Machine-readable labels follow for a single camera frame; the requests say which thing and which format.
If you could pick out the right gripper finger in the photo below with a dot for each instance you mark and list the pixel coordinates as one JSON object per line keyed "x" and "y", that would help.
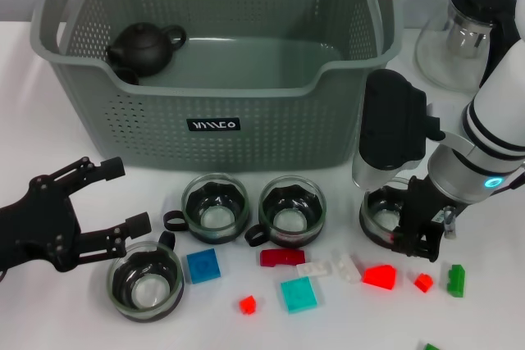
{"x": 404, "y": 243}
{"x": 426, "y": 251}

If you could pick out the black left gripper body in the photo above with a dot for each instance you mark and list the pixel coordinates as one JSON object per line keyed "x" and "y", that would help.
{"x": 37, "y": 227}

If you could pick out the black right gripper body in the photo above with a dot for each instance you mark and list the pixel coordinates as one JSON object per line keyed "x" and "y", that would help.
{"x": 424, "y": 210}

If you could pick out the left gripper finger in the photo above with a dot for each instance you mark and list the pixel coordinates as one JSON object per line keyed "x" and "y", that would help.
{"x": 110, "y": 167}
{"x": 137, "y": 225}

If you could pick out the glass teacup black holder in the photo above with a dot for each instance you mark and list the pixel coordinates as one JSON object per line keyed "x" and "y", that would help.
{"x": 379, "y": 219}
{"x": 123, "y": 280}
{"x": 316, "y": 219}
{"x": 236, "y": 219}

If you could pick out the grey perforated storage basket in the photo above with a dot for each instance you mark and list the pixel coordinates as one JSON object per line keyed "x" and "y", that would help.
{"x": 246, "y": 141}

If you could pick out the silver right connector plug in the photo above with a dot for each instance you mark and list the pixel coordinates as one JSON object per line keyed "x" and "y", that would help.
{"x": 450, "y": 221}

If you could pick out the small red brick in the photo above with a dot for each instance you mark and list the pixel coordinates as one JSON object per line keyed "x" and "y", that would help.
{"x": 424, "y": 283}
{"x": 248, "y": 305}

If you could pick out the large red sloped brick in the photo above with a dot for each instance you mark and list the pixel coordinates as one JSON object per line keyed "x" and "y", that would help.
{"x": 379, "y": 277}

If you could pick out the green brick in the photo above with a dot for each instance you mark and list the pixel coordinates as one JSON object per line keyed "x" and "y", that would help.
{"x": 430, "y": 346}
{"x": 456, "y": 282}

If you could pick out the translucent white brick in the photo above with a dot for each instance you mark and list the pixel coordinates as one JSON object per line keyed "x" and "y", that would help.
{"x": 346, "y": 268}

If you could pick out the blue square brick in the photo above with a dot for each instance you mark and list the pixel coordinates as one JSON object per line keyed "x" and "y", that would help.
{"x": 203, "y": 266}

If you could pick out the small black clay cup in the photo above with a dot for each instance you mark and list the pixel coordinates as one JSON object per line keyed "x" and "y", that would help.
{"x": 128, "y": 75}

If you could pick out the white flat brick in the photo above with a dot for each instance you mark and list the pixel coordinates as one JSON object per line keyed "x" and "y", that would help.
{"x": 313, "y": 269}

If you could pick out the teal square brick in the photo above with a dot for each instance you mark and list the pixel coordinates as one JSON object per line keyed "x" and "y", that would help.
{"x": 298, "y": 294}

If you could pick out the black clay teapot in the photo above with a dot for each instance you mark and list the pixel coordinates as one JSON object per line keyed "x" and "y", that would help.
{"x": 143, "y": 46}

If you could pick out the dark red brick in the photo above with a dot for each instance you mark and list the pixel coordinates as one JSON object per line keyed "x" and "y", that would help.
{"x": 279, "y": 258}

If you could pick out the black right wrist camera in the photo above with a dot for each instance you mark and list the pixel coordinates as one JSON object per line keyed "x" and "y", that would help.
{"x": 389, "y": 120}

